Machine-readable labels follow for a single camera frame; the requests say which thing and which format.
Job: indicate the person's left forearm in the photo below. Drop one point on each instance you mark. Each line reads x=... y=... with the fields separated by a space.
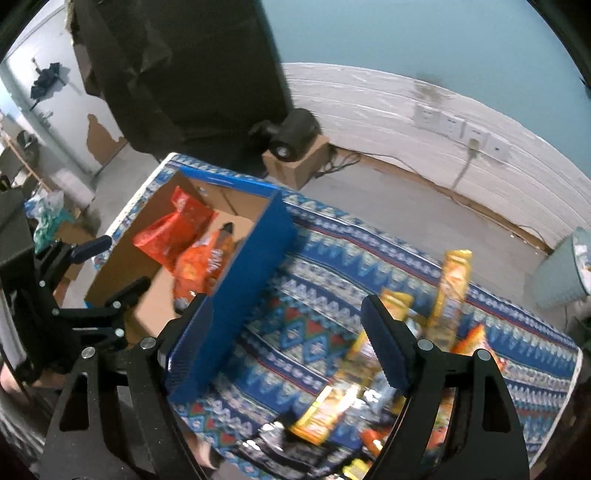
x=9 y=379

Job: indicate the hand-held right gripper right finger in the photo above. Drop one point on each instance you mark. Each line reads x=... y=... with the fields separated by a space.
x=390 y=355

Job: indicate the white wall socket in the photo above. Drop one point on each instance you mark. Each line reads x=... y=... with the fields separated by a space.
x=475 y=134
x=501 y=147
x=427 y=115
x=451 y=124

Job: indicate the red snack bag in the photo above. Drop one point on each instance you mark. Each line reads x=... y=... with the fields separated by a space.
x=166 y=235

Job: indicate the teal plastic bag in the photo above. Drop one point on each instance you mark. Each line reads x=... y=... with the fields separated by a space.
x=46 y=217

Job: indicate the white peeling door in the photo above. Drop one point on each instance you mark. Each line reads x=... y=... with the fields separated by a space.
x=78 y=120

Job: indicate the blue patterned tablecloth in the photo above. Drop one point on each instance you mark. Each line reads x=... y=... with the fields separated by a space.
x=323 y=277

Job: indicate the blue cardboard box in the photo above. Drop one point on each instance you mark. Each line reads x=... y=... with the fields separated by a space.
x=249 y=277

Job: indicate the dark folded umbrella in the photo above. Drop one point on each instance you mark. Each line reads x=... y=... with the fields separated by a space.
x=48 y=81

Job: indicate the long yellow biscuit packet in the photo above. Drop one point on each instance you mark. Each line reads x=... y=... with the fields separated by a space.
x=450 y=295

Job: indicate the pale green trash bin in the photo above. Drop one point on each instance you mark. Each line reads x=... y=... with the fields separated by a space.
x=558 y=272

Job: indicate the small brown cardboard box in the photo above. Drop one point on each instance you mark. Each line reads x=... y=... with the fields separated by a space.
x=295 y=170

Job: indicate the dark cloth covered cabinet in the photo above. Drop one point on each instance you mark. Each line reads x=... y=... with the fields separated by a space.
x=184 y=69

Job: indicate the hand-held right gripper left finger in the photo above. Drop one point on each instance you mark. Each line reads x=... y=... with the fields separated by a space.
x=194 y=337

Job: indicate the pile of assorted snack packets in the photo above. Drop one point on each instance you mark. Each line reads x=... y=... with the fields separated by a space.
x=323 y=415

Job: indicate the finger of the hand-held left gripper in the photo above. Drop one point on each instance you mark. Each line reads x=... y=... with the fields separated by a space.
x=131 y=290
x=92 y=248

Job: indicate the orange chip bag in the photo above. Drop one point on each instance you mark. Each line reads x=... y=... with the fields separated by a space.
x=198 y=267

